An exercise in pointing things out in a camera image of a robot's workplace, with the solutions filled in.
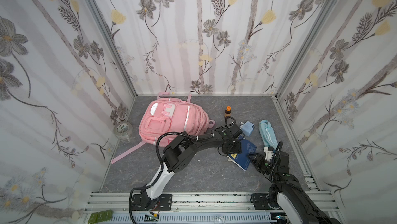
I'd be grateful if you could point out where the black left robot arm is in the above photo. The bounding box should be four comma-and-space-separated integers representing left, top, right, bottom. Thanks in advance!
128, 116, 243, 224

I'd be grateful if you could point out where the clear tape roll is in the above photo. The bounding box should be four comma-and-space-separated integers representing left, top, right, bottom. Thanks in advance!
113, 121, 133, 140

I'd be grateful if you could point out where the small brown orange-capped bottle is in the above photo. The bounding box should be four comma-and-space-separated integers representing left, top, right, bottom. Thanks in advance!
224, 106, 232, 118

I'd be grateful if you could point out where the blue notebook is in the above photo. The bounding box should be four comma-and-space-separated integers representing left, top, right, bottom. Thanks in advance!
227, 139, 257, 171

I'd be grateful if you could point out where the light blue cloth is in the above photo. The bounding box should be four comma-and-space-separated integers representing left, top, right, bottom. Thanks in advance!
259, 120, 278, 148

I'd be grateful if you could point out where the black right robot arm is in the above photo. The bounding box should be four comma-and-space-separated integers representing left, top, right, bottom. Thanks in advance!
247, 141, 340, 224

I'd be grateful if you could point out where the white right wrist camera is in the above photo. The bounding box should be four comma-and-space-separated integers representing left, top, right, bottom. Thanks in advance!
264, 146, 274, 162

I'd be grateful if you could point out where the pink student backpack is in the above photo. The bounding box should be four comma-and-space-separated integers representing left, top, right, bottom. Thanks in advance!
111, 92, 215, 164

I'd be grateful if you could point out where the light blue ink bottle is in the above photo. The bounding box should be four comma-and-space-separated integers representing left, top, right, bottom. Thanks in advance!
240, 121, 254, 137

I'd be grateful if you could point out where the green circuit board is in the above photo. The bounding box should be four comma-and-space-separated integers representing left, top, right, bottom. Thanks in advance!
87, 210, 113, 224

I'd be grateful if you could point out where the aluminium mounting rail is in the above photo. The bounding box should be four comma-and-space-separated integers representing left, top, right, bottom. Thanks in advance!
83, 174, 345, 224

